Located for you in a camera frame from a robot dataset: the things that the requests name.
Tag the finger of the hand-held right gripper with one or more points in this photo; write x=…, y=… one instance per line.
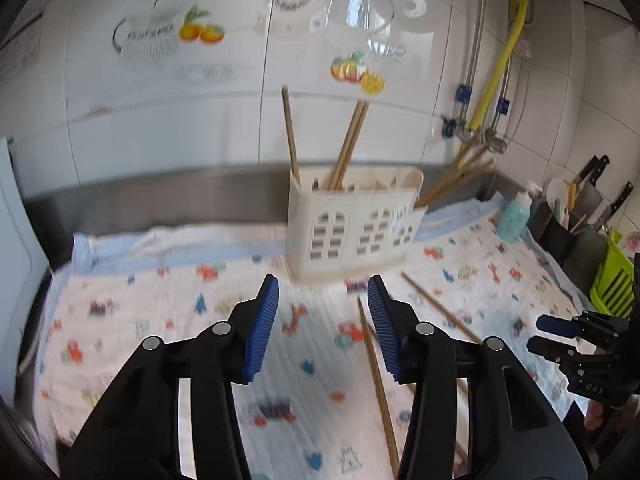
x=547, y=349
x=557, y=326

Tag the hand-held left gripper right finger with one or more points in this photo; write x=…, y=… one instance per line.
x=385, y=330

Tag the person's right hand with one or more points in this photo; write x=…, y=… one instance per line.
x=596, y=414

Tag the black utensil cup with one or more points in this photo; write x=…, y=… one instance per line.
x=560, y=242

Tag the cream plastic utensil holder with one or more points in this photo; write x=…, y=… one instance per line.
x=350, y=230

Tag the cartoon printed white cloth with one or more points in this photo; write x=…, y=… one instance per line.
x=150, y=320

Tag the metal water valve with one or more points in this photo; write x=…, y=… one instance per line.
x=495, y=141

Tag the wooden chopstick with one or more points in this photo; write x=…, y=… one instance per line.
x=291, y=135
x=351, y=147
x=380, y=390
x=470, y=184
x=465, y=179
x=440, y=307
x=374, y=340
x=455, y=175
x=343, y=140

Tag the light blue cloth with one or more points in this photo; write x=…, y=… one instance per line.
x=200, y=247

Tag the white rice paddle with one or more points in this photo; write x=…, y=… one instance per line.
x=556, y=195

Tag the teal pump soap bottle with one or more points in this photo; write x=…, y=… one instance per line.
x=515, y=217

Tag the green plastic rack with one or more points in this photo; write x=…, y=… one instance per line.
x=612, y=275

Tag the yellow sponge brush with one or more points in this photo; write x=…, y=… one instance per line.
x=571, y=191

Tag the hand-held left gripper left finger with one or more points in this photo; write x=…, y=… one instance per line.
x=260, y=330

